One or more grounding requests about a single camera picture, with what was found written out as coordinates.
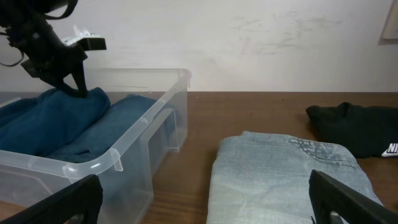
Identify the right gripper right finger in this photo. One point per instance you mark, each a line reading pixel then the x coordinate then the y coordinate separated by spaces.
pixel 335 202

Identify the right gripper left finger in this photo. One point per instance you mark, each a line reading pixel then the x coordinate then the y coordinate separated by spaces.
pixel 78 203

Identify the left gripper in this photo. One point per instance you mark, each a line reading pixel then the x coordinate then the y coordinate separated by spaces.
pixel 27 29

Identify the teal blue shirt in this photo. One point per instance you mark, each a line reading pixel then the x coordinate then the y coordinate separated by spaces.
pixel 38 126

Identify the dark blue jeans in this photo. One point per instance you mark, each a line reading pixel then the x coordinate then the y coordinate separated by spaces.
pixel 101 135

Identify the clear plastic storage bin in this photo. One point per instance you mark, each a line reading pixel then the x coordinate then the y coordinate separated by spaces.
pixel 126 169

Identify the folded light blue jeans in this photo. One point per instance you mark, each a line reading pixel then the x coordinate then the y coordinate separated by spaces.
pixel 264 178

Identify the folded black Nike garment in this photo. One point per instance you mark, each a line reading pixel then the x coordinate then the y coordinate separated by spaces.
pixel 364 131

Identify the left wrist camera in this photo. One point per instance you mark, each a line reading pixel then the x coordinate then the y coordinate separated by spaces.
pixel 86 39

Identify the beige object on wall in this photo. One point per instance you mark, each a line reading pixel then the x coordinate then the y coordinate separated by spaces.
pixel 389 32

